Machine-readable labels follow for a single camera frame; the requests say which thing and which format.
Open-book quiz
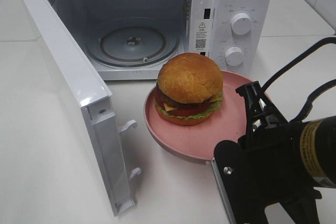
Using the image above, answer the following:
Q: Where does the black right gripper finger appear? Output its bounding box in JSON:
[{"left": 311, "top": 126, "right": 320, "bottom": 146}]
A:
[
  {"left": 236, "top": 81, "right": 288, "bottom": 136},
  {"left": 211, "top": 140, "right": 268, "bottom": 223}
]

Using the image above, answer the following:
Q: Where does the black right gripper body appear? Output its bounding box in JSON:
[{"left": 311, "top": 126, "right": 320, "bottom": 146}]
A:
[{"left": 237, "top": 119, "right": 305, "bottom": 183}]

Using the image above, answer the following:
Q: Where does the white timer knob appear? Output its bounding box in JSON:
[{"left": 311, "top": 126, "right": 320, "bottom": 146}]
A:
[{"left": 224, "top": 47, "right": 244, "bottom": 66}]

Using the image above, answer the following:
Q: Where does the pink round plate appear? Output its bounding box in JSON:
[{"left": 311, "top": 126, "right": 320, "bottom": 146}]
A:
[{"left": 144, "top": 71, "right": 252, "bottom": 164}]

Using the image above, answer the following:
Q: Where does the burger with lettuce and tomato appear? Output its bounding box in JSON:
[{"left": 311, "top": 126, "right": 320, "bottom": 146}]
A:
[{"left": 154, "top": 53, "right": 224, "bottom": 126}]

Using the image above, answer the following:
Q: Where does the white microwave door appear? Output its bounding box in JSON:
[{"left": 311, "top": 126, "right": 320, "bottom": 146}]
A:
[{"left": 22, "top": 0, "right": 141, "bottom": 215}]

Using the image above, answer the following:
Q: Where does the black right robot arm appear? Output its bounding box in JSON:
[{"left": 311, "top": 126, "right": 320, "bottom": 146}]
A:
[{"left": 211, "top": 80, "right": 335, "bottom": 223}]

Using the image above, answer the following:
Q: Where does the upper white power knob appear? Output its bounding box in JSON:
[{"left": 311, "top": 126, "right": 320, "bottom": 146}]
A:
[{"left": 230, "top": 12, "right": 253, "bottom": 35}]

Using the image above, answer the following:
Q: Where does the glass microwave turntable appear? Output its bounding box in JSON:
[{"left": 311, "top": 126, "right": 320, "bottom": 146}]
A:
[{"left": 86, "top": 17, "right": 180, "bottom": 68}]

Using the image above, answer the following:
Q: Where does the white microwave oven body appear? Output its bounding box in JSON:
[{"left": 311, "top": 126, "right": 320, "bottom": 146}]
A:
[{"left": 48, "top": 0, "right": 270, "bottom": 81}]

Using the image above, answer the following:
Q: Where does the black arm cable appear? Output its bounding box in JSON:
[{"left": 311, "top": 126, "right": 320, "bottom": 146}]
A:
[{"left": 261, "top": 36, "right": 336, "bottom": 124}]

